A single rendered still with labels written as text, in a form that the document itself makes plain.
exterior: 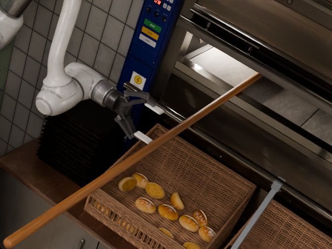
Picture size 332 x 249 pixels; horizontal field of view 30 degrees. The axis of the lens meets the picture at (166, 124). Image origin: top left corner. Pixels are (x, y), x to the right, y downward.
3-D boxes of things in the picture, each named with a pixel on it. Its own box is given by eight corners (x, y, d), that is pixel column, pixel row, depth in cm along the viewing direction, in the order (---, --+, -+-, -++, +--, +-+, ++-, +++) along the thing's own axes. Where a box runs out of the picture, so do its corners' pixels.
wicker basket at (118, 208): (141, 165, 305) (157, 120, 290) (237, 228, 289) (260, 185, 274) (80, 209, 267) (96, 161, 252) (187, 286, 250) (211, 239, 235)
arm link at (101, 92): (103, 96, 237) (115, 103, 235) (88, 103, 230) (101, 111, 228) (109, 76, 232) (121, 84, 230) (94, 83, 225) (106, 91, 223)
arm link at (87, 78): (105, 95, 238) (82, 109, 229) (75, 75, 243) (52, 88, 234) (110, 73, 231) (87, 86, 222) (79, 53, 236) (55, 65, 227)
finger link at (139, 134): (134, 133, 227) (133, 134, 227) (148, 143, 225) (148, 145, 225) (138, 130, 229) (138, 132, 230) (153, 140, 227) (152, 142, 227)
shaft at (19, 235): (8, 252, 160) (10, 244, 158) (0, 245, 161) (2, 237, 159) (270, 72, 293) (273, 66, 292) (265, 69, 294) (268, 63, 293)
